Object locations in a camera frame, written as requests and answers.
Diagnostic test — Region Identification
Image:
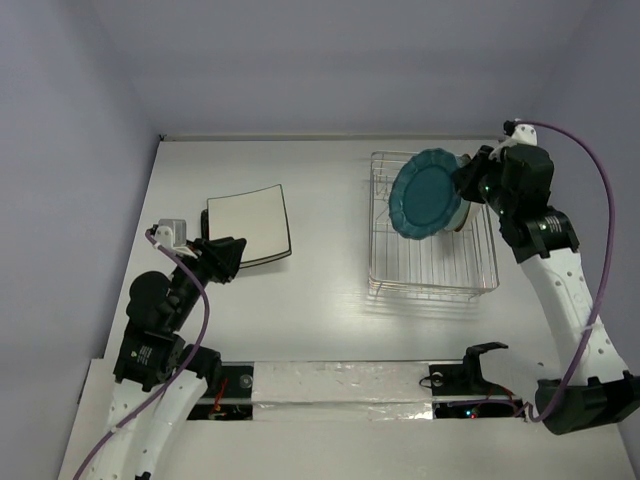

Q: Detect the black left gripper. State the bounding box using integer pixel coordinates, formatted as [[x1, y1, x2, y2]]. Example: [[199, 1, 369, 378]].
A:
[[169, 235, 246, 328]]

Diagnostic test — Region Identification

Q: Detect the black floral square plate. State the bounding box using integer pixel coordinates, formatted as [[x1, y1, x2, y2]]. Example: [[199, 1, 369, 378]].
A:
[[200, 209, 210, 241]]

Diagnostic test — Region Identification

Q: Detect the teal scalloped plate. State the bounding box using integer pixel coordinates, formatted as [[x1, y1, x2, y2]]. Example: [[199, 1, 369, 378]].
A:
[[388, 148, 461, 240]]

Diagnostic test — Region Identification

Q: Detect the white petal pattern bowl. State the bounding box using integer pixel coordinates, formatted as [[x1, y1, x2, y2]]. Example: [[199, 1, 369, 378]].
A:
[[452, 152, 485, 234]]

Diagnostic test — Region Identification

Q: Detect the white square plate black rim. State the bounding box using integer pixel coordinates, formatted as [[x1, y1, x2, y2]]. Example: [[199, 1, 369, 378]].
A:
[[241, 184, 292, 268]]

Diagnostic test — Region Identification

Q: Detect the light blue flower plate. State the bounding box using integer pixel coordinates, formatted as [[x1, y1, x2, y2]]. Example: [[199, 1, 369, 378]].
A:
[[444, 154, 471, 232]]

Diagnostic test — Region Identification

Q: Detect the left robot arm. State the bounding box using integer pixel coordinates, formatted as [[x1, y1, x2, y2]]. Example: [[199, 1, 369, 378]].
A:
[[73, 225, 247, 479]]

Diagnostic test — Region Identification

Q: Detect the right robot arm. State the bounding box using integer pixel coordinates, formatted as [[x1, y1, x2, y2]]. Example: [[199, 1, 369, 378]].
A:
[[453, 144, 639, 435]]

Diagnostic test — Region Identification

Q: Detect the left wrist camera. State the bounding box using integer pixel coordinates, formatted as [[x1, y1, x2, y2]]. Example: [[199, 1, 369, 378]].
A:
[[149, 218, 187, 251]]

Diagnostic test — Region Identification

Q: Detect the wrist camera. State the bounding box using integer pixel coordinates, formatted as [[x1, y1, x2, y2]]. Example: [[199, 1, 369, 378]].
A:
[[149, 218, 187, 251], [489, 119, 538, 160]]

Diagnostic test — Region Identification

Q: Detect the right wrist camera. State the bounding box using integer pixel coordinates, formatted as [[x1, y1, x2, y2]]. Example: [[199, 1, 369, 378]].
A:
[[489, 119, 538, 160]]

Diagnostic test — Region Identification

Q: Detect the wire dish rack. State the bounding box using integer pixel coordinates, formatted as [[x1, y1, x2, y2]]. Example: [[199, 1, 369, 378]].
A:
[[369, 151, 500, 301]]

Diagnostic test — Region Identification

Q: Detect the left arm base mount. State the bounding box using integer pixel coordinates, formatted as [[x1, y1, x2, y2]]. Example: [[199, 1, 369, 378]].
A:
[[187, 362, 254, 421]]

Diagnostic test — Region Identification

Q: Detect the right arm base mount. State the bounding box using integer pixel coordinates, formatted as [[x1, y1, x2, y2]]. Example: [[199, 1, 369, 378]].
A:
[[418, 342, 525, 419]]

